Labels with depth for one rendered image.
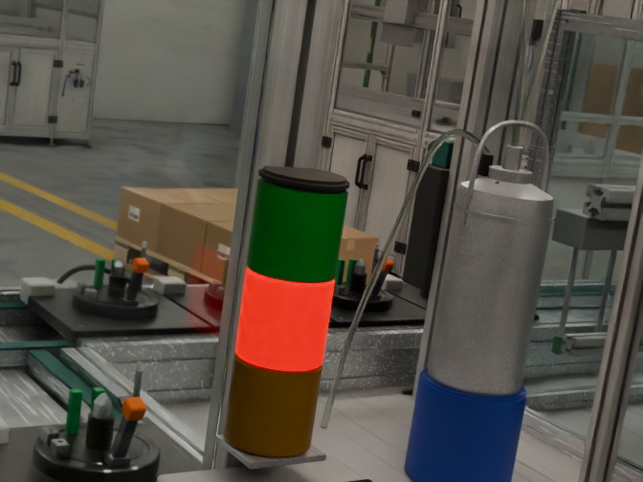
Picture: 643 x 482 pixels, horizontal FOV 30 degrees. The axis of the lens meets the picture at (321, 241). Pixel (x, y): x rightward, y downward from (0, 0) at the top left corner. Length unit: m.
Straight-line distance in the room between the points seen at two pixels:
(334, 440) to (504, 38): 0.70
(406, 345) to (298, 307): 1.52
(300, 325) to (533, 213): 1.02
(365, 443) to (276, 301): 1.23
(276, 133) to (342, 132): 6.47
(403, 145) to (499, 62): 4.78
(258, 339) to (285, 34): 0.17
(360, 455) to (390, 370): 0.36
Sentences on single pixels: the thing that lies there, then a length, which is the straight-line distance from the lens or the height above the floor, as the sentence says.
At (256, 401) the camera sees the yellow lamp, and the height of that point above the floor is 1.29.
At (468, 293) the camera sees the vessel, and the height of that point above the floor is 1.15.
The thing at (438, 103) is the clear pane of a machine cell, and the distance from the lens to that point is 6.62.
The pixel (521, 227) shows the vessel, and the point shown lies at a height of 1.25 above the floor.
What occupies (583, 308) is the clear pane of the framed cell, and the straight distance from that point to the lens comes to 1.96.
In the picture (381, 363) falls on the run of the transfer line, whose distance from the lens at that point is 2.13.
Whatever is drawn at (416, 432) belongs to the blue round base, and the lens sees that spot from 1.74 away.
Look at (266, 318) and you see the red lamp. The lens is 0.65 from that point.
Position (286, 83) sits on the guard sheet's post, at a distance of 0.66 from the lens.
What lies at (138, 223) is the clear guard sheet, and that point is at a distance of 0.65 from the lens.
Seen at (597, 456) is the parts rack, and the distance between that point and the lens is 1.02.
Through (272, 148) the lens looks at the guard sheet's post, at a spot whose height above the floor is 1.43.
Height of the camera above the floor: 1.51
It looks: 11 degrees down
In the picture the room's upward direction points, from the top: 8 degrees clockwise
